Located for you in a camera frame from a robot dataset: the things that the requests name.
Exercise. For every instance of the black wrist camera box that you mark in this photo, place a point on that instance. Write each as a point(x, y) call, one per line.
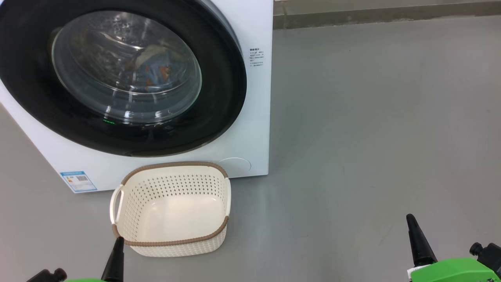
point(491, 256)
point(49, 275)

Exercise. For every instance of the round white filter cover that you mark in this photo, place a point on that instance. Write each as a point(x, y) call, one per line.
point(235, 167)

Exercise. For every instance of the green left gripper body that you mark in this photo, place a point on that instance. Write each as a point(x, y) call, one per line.
point(82, 280)

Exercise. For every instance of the white front-load washing machine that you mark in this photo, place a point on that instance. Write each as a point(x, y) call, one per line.
point(250, 129)

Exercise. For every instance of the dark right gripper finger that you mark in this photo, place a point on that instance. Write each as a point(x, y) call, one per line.
point(419, 243)

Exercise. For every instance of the cream and blue cartoon garment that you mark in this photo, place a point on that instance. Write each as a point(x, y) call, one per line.
point(150, 53)

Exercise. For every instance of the blue cartoon print garment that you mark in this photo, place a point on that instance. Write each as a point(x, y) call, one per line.
point(156, 74)

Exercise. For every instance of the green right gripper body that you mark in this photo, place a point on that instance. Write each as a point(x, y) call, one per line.
point(454, 272)

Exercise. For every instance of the blue energy label sticker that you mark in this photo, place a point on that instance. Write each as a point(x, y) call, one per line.
point(78, 181)

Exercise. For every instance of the cream perforated laundry basket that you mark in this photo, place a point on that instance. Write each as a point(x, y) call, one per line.
point(172, 243)

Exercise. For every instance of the printed text label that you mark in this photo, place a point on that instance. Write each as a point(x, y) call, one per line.
point(256, 57)

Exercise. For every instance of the black round glass washer door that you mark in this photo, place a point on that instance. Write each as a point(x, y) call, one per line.
point(219, 102)

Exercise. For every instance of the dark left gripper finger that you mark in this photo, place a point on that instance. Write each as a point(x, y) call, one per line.
point(114, 262)

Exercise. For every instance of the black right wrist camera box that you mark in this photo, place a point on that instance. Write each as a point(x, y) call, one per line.
point(491, 256)

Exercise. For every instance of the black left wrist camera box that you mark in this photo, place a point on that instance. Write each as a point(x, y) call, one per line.
point(49, 275)

